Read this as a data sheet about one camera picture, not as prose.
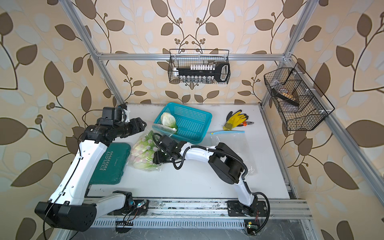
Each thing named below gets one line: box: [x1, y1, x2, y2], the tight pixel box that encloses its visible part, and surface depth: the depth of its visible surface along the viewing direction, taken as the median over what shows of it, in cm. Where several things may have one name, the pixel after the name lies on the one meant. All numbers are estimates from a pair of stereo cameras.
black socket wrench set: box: [176, 62, 230, 83], surface depth 86 cm
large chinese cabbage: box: [131, 130, 160, 170], surface depth 86 cm
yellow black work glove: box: [223, 109, 249, 131], surface depth 110 cm
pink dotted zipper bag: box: [126, 124, 178, 172], surface depth 86 cm
